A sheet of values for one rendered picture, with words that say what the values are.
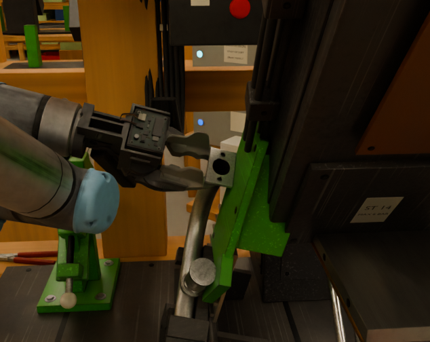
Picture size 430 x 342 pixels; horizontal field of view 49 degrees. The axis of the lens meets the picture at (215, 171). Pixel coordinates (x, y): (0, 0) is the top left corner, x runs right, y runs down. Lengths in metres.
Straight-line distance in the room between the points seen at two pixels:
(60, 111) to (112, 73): 0.31
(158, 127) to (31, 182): 0.21
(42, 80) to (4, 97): 0.41
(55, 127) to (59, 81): 0.42
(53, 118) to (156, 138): 0.13
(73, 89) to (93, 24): 0.18
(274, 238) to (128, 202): 0.45
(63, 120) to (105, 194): 0.13
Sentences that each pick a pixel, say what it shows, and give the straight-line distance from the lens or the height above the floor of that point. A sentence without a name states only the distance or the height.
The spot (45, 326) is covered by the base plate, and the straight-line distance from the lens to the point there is 0.91.
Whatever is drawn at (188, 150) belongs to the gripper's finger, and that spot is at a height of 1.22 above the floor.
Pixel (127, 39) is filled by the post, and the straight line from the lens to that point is 0.93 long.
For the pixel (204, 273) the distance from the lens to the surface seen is 0.66.
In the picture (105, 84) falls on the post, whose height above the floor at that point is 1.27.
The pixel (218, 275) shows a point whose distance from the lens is 0.64.
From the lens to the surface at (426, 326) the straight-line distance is 0.55.
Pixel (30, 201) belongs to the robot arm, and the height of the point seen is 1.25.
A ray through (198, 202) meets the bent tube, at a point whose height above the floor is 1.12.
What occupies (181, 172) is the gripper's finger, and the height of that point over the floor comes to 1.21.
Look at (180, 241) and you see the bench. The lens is 1.14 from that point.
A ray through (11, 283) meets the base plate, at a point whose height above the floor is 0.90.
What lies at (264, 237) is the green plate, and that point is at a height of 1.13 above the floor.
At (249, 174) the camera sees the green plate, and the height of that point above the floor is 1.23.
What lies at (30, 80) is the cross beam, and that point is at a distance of 1.07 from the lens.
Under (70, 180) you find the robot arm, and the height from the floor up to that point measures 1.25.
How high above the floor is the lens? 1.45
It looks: 22 degrees down
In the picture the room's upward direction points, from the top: straight up
